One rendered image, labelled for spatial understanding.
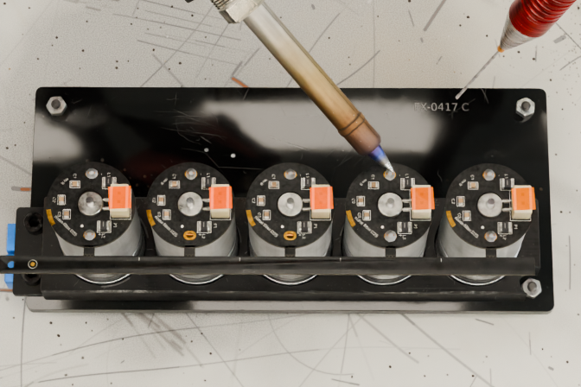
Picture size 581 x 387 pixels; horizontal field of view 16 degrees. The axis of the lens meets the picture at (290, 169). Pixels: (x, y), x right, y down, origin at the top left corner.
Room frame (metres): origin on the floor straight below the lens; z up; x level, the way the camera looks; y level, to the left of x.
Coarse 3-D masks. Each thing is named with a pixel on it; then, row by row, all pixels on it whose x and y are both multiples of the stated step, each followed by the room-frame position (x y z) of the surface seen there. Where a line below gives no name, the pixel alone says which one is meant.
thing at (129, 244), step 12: (84, 204) 0.16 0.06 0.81; (96, 204) 0.16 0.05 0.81; (84, 216) 0.16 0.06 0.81; (96, 216) 0.16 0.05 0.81; (132, 228) 0.16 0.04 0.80; (60, 240) 0.16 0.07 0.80; (120, 240) 0.15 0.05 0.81; (132, 240) 0.16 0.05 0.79; (144, 240) 0.16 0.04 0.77; (72, 252) 0.15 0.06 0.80; (96, 252) 0.15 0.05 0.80; (108, 252) 0.15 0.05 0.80; (120, 252) 0.15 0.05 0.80; (132, 252) 0.16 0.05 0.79; (84, 276) 0.15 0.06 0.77; (96, 276) 0.15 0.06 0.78; (108, 276) 0.15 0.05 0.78; (120, 276) 0.15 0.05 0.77
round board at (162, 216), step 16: (160, 176) 0.17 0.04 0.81; (176, 176) 0.17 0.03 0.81; (208, 176) 0.17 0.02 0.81; (224, 176) 0.17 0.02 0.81; (160, 192) 0.17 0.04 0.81; (176, 192) 0.17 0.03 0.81; (208, 192) 0.17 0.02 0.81; (160, 208) 0.16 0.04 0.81; (176, 208) 0.16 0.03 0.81; (160, 224) 0.16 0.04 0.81; (176, 224) 0.16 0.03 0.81; (192, 224) 0.16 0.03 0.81; (208, 224) 0.16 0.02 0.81; (224, 224) 0.16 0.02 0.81; (176, 240) 0.15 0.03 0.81; (192, 240) 0.15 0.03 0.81; (208, 240) 0.15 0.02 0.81
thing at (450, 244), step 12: (480, 204) 0.16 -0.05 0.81; (444, 216) 0.16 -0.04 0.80; (492, 216) 0.16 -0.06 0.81; (444, 228) 0.16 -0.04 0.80; (444, 240) 0.16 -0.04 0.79; (456, 240) 0.15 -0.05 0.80; (444, 252) 0.16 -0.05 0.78; (456, 252) 0.15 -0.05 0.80; (468, 252) 0.15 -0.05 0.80; (480, 252) 0.15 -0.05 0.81; (504, 252) 0.15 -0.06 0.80; (516, 252) 0.16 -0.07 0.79; (456, 276) 0.15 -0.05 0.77; (468, 276) 0.15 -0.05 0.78; (480, 276) 0.15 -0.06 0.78; (492, 276) 0.15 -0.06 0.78; (504, 276) 0.15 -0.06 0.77
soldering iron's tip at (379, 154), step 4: (376, 148) 0.18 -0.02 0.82; (380, 148) 0.18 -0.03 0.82; (372, 152) 0.18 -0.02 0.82; (376, 152) 0.18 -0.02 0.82; (380, 152) 0.18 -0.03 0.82; (384, 152) 0.18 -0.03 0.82; (372, 156) 0.18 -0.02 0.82; (376, 156) 0.18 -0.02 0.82; (380, 156) 0.18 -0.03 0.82; (384, 156) 0.18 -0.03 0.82; (376, 160) 0.17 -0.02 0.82; (380, 160) 0.17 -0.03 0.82; (384, 160) 0.17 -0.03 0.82; (388, 160) 0.17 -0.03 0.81; (380, 164) 0.17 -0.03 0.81; (384, 164) 0.17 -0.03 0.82; (388, 164) 0.17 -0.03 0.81; (388, 168) 0.17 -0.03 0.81; (392, 168) 0.17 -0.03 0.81; (392, 172) 0.17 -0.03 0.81
